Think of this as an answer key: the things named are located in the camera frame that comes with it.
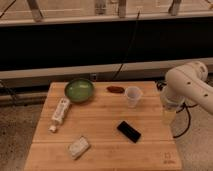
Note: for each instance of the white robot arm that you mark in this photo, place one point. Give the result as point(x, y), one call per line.
point(186, 81)

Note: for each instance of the brown oval object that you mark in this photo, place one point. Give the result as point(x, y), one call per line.
point(115, 89)

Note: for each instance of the clear plastic cup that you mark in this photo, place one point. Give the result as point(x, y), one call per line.
point(133, 95)

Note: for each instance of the green bowl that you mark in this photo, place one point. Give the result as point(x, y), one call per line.
point(79, 90)

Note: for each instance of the wooden table board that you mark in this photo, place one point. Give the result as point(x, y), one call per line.
point(97, 121)

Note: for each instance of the white toothpaste tube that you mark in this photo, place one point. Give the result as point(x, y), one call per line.
point(59, 114)

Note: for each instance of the white wrapped packet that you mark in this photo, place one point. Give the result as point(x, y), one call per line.
point(78, 147)

